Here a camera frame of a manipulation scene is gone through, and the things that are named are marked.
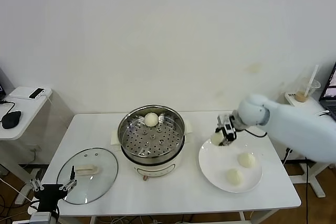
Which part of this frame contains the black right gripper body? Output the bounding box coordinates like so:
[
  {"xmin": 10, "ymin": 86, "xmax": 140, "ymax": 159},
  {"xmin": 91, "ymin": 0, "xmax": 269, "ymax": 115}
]
[{"xmin": 222, "ymin": 124, "xmax": 238, "ymax": 143}]

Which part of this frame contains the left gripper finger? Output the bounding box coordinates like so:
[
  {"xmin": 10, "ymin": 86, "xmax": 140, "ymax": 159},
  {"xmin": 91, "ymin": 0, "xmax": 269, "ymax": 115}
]
[
  {"xmin": 59, "ymin": 165, "xmax": 78, "ymax": 192},
  {"xmin": 29, "ymin": 178, "xmax": 44, "ymax": 192}
]

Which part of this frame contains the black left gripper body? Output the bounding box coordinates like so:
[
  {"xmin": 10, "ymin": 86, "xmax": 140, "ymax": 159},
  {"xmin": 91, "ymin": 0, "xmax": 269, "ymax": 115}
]
[{"xmin": 34, "ymin": 184, "xmax": 68, "ymax": 204}]

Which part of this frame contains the white steamed baozi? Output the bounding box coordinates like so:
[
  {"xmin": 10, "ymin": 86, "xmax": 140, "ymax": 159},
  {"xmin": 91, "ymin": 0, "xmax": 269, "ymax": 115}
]
[
  {"xmin": 237, "ymin": 152, "xmax": 257, "ymax": 168},
  {"xmin": 211, "ymin": 132, "xmax": 224, "ymax": 146},
  {"xmin": 226, "ymin": 168, "xmax": 245, "ymax": 186},
  {"xmin": 144, "ymin": 112, "xmax": 160, "ymax": 127}
]

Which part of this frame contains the glass pot lid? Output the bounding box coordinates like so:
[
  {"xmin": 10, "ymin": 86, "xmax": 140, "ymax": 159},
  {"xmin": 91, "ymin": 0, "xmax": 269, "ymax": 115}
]
[{"xmin": 57, "ymin": 147, "xmax": 119, "ymax": 205}]

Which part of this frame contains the stainless steel steamer basket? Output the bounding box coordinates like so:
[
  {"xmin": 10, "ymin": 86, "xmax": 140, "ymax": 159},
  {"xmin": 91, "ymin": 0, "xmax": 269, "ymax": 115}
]
[{"xmin": 117, "ymin": 104, "xmax": 186, "ymax": 158}]

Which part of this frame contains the white round plate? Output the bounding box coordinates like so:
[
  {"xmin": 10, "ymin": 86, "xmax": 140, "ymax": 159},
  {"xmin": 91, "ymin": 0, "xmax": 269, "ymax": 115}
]
[{"xmin": 198, "ymin": 135, "xmax": 264, "ymax": 194}]

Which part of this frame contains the black computer mouse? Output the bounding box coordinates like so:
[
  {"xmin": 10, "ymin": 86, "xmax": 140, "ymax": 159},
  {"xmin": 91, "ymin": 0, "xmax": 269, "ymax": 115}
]
[{"xmin": 2, "ymin": 110, "xmax": 23, "ymax": 130}]

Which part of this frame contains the cream electric cooker base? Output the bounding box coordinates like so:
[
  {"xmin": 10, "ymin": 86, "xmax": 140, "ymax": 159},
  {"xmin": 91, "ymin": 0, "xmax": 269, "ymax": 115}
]
[{"xmin": 109, "ymin": 121, "xmax": 195, "ymax": 183}]

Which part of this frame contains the white side table with mouse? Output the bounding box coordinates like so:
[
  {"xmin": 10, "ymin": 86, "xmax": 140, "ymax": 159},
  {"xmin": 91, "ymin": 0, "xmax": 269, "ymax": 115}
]
[{"xmin": 0, "ymin": 86, "xmax": 53, "ymax": 205}]

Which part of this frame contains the clear plastic drink cup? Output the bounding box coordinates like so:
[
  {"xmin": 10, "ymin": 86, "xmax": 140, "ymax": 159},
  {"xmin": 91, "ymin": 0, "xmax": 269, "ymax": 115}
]
[{"xmin": 295, "ymin": 77, "xmax": 321, "ymax": 103}]

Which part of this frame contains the white side table with cup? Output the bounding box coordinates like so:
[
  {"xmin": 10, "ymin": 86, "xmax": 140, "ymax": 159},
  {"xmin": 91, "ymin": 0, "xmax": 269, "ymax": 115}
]
[{"xmin": 285, "ymin": 91, "xmax": 336, "ymax": 199}]

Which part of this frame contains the small black white device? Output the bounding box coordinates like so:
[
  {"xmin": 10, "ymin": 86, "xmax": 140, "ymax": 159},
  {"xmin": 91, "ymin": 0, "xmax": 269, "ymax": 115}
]
[{"xmin": 29, "ymin": 88, "xmax": 45, "ymax": 99}]

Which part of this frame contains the white flat box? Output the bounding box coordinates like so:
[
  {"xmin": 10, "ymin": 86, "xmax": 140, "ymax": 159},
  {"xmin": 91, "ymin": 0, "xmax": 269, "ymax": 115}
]
[{"xmin": 9, "ymin": 87, "xmax": 52, "ymax": 101}]

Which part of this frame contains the black laptop pink screen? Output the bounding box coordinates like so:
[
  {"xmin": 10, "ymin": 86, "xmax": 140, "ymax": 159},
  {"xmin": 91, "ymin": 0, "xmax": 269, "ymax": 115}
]
[{"xmin": 0, "ymin": 66, "xmax": 8, "ymax": 101}]

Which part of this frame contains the dark open laptop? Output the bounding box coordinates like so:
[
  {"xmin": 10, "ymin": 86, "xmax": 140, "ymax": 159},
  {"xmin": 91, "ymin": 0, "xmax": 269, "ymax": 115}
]
[{"xmin": 319, "ymin": 61, "xmax": 336, "ymax": 120}]

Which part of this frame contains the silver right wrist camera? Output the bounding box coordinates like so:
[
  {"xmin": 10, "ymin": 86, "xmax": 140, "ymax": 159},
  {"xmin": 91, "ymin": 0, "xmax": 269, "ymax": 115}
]
[{"xmin": 217, "ymin": 114, "xmax": 235, "ymax": 130}]

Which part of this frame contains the white floor cable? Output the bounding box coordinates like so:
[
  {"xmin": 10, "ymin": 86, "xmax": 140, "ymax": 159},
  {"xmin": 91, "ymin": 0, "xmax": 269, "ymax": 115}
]
[{"xmin": 0, "ymin": 176, "xmax": 34, "ymax": 202}]

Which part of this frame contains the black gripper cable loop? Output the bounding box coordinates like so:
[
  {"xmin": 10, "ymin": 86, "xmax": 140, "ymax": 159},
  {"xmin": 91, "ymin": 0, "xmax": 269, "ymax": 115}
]
[{"xmin": 244, "ymin": 128, "xmax": 268, "ymax": 138}]

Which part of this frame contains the white wall socket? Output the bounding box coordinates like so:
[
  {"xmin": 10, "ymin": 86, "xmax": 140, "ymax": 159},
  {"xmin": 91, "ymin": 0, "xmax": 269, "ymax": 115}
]
[{"xmin": 27, "ymin": 144, "xmax": 43, "ymax": 154}]

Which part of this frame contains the black mouse cable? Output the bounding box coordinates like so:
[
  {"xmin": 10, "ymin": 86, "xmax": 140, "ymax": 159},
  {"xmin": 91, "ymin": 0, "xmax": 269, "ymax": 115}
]
[{"xmin": 0, "ymin": 99, "xmax": 16, "ymax": 124}]

